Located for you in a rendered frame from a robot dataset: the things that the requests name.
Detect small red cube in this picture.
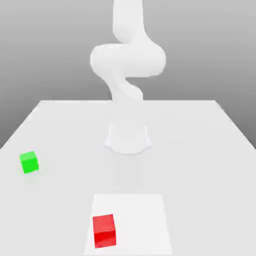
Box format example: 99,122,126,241
92,213,117,249

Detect small green cube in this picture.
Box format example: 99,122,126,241
19,150,40,174

